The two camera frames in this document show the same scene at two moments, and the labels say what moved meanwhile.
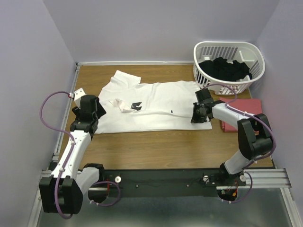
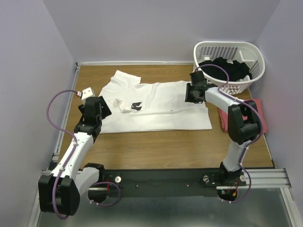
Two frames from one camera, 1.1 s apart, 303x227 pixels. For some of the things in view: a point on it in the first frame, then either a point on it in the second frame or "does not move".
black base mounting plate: (166, 182) does not move
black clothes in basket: (219, 69) does not move
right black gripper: (195, 119) -> (188, 98)
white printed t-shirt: (130, 106) does not move
